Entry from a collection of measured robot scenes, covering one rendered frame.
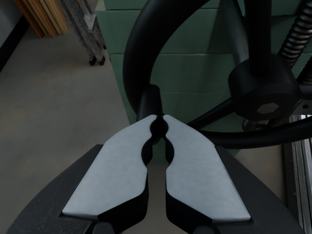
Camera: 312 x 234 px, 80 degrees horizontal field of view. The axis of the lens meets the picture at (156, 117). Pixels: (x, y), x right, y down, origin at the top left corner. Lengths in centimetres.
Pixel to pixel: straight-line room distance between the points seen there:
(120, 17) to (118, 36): 4
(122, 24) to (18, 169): 104
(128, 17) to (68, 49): 140
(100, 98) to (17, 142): 53
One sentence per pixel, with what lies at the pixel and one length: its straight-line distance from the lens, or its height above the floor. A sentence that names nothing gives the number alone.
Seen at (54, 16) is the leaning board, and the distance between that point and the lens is 185.
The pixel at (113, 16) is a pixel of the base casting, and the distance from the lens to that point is 37.
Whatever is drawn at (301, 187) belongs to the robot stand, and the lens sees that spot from 97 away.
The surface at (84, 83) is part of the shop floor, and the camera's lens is 141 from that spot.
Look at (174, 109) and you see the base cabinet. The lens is 55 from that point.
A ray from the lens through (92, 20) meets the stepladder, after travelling 145.
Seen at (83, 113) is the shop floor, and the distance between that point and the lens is 125.
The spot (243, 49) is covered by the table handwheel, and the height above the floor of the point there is 82.
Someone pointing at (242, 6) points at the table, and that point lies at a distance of 27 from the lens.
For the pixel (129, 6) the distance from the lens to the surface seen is 35.
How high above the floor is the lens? 97
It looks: 58 degrees down
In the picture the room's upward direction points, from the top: 4 degrees counter-clockwise
